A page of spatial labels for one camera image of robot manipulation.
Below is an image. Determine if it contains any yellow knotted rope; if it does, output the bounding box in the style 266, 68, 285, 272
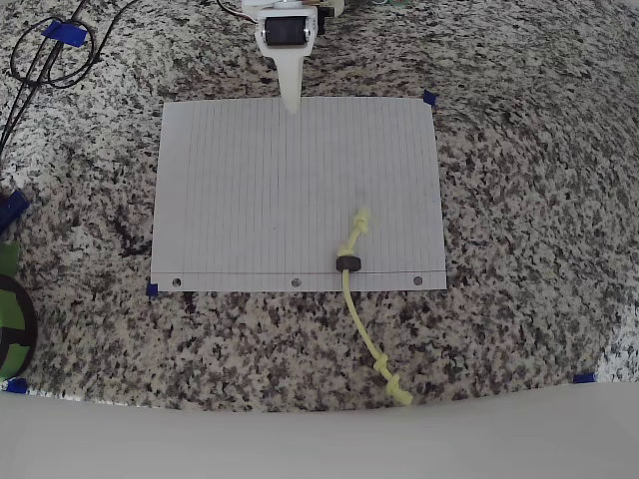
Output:
336, 207, 414, 408

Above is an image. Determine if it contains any lined paper sheet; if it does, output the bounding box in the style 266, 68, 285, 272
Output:
149, 96, 448, 293

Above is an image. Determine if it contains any blue plastic block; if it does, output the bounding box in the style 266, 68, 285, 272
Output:
0, 189, 31, 236

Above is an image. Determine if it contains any green tape piece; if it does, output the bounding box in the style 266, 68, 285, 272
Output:
0, 240, 22, 274

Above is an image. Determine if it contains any green tape roll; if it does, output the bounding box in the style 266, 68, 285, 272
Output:
0, 272, 39, 380

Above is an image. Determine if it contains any white ledge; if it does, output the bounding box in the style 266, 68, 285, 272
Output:
0, 379, 639, 479

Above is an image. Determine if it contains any red black servo wire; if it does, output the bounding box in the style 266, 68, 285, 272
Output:
217, 0, 250, 22

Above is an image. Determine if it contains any thin black cable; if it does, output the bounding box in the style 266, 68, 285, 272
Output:
0, 0, 141, 156

